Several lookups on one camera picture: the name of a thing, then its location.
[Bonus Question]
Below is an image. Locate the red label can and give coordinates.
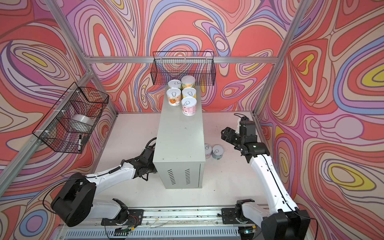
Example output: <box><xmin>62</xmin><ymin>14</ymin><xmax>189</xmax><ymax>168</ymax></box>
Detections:
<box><xmin>182</xmin><ymin>97</ymin><xmax>197</xmax><ymax>116</ymax></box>
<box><xmin>205</xmin><ymin>144</ymin><xmax>212</xmax><ymax>159</ymax></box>

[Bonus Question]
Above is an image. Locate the can mid column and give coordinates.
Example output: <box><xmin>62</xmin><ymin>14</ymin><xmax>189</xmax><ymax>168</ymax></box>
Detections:
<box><xmin>166</xmin><ymin>88</ymin><xmax>182</xmax><ymax>106</ymax></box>

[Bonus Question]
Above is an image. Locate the yellow label can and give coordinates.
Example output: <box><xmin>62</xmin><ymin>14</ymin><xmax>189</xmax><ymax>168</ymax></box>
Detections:
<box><xmin>182</xmin><ymin>87</ymin><xmax>197</xmax><ymax>98</ymax></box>

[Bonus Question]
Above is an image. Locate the orange label can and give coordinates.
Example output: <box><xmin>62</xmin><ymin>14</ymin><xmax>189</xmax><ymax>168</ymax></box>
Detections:
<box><xmin>181</xmin><ymin>75</ymin><xmax>196</xmax><ymax>89</ymax></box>

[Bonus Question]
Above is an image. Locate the green label can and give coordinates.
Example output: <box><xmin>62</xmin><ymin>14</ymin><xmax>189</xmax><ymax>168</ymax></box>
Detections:
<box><xmin>167</xmin><ymin>79</ymin><xmax>182</xmax><ymax>90</ymax></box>

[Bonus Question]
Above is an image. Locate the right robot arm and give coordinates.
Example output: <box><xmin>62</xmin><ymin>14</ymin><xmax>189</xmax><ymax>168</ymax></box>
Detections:
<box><xmin>221</xmin><ymin>117</ymin><xmax>311</xmax><ymax>240</ymax></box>

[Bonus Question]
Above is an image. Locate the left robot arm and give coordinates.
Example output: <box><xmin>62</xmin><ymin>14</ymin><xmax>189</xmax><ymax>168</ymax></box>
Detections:
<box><xmin>51</xmin><ymin>145</ymin><xmax>156</xmax><ymax>227</ymax></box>

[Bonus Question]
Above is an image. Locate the grey metal cabinet counter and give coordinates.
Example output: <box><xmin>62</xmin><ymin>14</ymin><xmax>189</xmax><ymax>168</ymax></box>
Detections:
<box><xmin>153</xmin><ymin>86</ymin><xmax>206</xmax><ymax>189</ymax></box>

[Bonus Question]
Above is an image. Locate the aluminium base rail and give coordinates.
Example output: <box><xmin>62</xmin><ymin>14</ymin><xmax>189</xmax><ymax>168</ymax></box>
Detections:
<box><xmin>56</xmin><ymin>205</ymin><xmax>307</xmax><ymax>240</ymax></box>

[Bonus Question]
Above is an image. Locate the black wire basket left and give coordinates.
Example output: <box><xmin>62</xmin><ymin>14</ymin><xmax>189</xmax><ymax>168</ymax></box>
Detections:
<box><xmin>33</xmin><ymin>83</ymin><xmax>109</xmax><ymax>154</ymax></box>

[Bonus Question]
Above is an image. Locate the black wire basket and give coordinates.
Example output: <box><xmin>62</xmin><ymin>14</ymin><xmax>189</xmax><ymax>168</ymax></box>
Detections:
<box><xmin>151</xmin><ymin>51</ymin><xmax>216</xmax><ymax>86</ymax></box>
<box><xmin>33</xmin><ymin>83</ymin><xmax>109</xmax><ymax>154</ymax></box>

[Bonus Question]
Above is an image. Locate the black wire basket back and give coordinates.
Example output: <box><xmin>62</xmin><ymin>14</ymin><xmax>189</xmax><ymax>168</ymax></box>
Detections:
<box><xmin>151</xmin><ymin>51</ymin><xmax>216</xmax><ymax>86</ymax></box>

